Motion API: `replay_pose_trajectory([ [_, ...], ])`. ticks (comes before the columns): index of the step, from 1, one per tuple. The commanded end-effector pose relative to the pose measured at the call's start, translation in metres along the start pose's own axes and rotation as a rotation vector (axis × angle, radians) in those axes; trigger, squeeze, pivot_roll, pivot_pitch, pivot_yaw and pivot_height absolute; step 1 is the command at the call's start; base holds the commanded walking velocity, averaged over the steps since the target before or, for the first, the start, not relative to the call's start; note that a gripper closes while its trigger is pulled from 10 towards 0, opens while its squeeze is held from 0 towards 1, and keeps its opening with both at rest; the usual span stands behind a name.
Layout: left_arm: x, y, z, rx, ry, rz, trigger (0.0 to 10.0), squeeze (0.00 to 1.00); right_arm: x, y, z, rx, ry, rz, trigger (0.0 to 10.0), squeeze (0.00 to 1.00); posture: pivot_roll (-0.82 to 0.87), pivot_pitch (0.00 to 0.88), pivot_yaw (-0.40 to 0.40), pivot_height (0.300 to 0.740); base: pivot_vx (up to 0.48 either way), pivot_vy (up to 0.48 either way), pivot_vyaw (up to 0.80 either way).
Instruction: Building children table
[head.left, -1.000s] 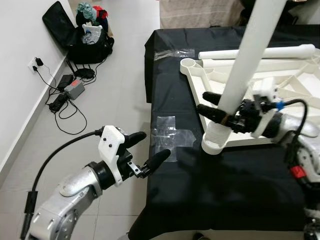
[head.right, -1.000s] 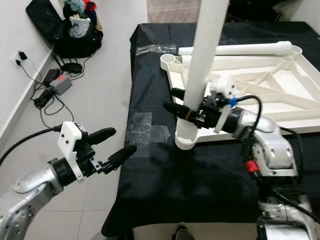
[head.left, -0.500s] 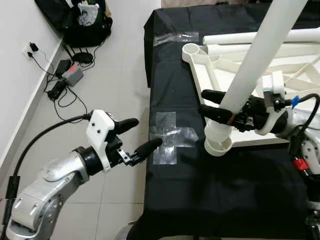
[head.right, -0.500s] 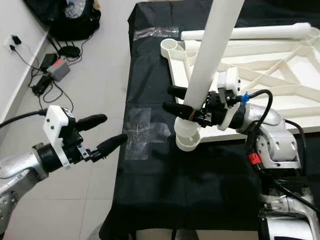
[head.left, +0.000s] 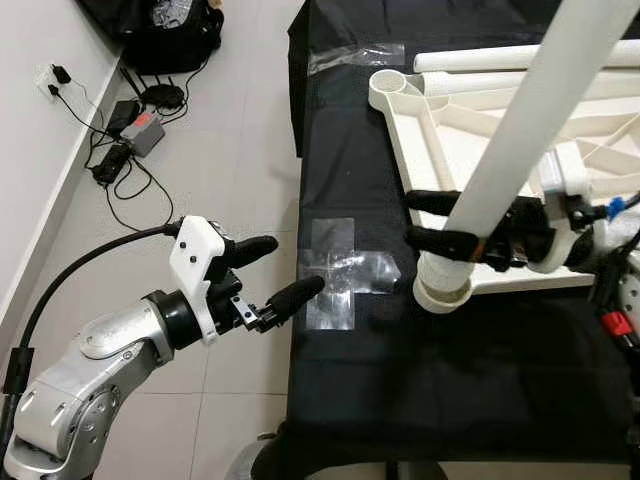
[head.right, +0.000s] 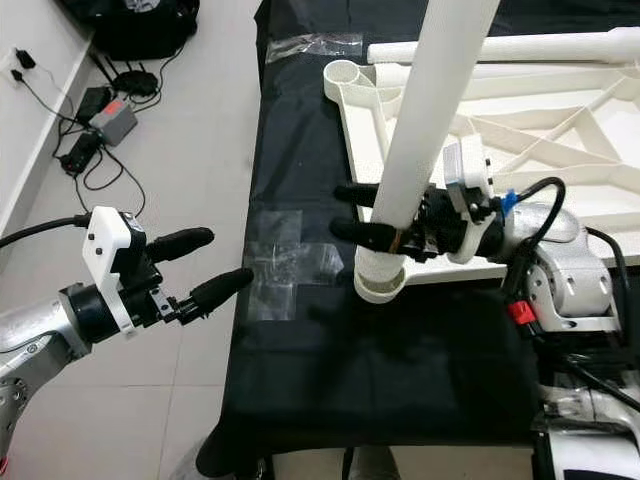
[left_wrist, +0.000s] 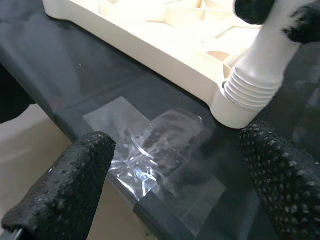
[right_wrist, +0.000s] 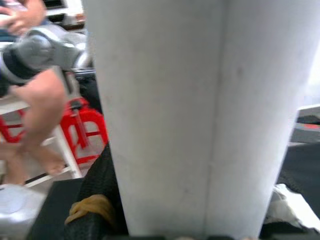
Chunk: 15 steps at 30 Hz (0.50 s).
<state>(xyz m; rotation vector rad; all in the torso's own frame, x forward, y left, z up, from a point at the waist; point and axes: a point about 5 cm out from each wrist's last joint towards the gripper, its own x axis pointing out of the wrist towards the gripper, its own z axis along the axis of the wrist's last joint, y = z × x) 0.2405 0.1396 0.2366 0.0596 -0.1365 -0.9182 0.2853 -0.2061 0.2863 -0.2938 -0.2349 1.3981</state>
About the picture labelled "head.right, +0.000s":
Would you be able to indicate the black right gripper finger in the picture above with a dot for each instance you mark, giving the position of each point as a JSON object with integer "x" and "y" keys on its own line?
{"x": 355, "y": 195}
{"x": 365, "y": 234}

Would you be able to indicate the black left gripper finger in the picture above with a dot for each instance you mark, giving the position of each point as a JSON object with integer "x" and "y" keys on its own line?
{"x": 220, "y": 293}
{"x": 185, "y": 245}

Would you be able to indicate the white plastic table leg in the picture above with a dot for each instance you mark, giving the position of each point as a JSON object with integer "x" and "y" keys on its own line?
{"x": 435, "y": 100}
{"x": 560, "y": 45}

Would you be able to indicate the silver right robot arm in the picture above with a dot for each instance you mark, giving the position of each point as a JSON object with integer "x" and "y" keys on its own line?
{"x": 570, "y": 275}

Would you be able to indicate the clear tape cross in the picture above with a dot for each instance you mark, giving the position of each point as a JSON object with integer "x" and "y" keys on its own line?
{"x": 275, "y": 262}

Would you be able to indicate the black power brick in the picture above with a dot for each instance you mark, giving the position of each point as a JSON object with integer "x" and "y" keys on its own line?
{"x": 80, "y": 155}

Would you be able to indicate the grey box red label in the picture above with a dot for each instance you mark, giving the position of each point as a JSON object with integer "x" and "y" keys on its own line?
{"x": 113, "y": 122}

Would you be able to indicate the white plastic table top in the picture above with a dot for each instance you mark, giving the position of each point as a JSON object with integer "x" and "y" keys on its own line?
{"x": 550, "y": 120}

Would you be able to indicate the black table cloth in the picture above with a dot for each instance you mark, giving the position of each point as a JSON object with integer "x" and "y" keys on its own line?
{"x": 410, "y": 380}

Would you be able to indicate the black power adapter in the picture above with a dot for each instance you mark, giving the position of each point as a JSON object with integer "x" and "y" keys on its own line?
{"x": 93, "y": 103}

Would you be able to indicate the black router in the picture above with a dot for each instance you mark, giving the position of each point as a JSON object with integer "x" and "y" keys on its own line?
{"x": 135, "y": 83}

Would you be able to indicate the grey robot left foot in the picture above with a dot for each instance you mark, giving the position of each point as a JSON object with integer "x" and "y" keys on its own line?
{"x": 190, "y": 467}

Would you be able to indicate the black bag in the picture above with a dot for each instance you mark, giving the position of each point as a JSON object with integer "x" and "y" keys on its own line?
{"x": 130, "y": 35}

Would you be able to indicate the black charger plug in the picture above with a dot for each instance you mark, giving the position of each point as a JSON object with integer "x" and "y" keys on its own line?
{"x": 26, "y": 60}

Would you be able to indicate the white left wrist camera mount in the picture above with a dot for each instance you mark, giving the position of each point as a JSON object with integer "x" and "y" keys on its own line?
{"x": 112, "y": 245}

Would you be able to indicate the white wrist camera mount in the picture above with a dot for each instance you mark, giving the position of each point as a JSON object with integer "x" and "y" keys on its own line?
{"x": 465, "y": 165}
{"x": 112, "y": 245}

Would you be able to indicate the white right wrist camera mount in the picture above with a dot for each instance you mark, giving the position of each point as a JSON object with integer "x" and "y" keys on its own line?
{"x": 465, "y": 165}

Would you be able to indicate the white wall socket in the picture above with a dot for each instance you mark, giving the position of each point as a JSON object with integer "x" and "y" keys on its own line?
{"x": 15, "y": 72}

